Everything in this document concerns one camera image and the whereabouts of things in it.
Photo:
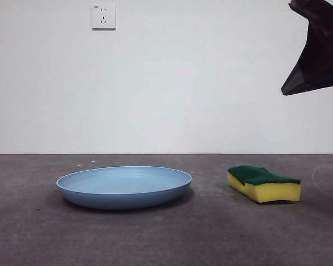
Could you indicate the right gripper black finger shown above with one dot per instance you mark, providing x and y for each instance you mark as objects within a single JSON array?
[
  {"x": 292, "y": 83},
  {"x": 324, "y": 58}
]

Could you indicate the yellow sponge with green scourer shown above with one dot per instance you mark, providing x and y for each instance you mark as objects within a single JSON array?
[{"x": 274, "y": 194}]

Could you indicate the light blue round plate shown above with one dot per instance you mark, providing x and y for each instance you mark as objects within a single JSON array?
[{"x": 122, "y": 194}]

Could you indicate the white wall socket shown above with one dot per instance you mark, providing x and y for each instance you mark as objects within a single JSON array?
[{"x": 104, "y": 16}]

